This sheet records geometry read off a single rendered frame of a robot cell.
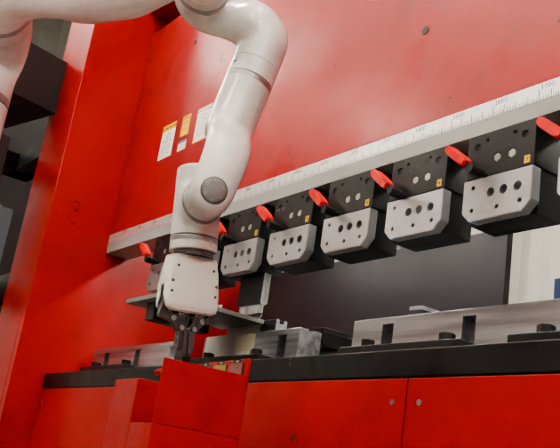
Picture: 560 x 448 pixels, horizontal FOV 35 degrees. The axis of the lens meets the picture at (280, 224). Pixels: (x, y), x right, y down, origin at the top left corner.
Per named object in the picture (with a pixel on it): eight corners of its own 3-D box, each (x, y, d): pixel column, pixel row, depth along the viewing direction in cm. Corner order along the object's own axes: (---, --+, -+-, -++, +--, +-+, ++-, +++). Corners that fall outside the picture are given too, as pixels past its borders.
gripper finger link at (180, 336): (181, 317, 152) (178, 356, 150) (165, 315, 151) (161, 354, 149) (190, 316, 149) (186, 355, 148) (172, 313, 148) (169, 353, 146)
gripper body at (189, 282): (209, 259, 159) (204, 320, 157) (157, 249, 154) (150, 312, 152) (228, 252, 153) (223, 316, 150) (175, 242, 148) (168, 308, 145)
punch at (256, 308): (235, 315, 212) (241, 276, 215) (242, 316, 213) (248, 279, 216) (259, 311, 204) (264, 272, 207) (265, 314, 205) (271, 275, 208)
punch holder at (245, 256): (219, 276, 217) (229, 212, 222) (246, 284, 221) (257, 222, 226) (252, 268, 205) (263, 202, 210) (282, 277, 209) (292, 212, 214)
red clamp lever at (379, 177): (371, 165, 172) (394, 188, 164) (387, 172, 174) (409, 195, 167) (366, 173, 173) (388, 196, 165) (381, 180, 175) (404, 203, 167)
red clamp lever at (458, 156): (445, 141, 156) (475, 165, 149) (461, 149, 158) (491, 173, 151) (440, 150, 157) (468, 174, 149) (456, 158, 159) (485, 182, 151)
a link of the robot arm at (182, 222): (225, 236, 151) (211, 246, 159) (231, 164, 154) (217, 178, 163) (177, 229, 148) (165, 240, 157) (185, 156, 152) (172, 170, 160)
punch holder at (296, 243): (265, 266, 201) (275, 198, 206) (294, 276, 205) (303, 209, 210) (304, 257, 189) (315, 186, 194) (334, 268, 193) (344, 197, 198)
